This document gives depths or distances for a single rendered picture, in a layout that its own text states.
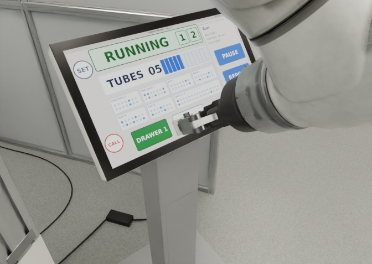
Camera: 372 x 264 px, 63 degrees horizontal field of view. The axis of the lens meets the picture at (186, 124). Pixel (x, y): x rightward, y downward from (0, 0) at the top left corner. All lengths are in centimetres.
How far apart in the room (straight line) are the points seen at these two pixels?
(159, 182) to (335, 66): 76
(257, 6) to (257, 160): 195
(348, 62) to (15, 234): 53
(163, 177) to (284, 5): 76
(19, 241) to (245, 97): 44
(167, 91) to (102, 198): 129
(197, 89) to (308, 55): 55
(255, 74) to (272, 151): 194
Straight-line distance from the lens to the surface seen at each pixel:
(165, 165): 91
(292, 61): 25
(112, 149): 67
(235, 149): 221
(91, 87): 68
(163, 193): 99
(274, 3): 23
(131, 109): 69
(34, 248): 65
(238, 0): 23
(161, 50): 76
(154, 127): 70
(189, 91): 76
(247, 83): 33
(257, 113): 33
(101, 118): 67
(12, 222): 57
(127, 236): 174
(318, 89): 26
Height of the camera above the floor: 144
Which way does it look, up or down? 36 degrees down
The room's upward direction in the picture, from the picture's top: straight up
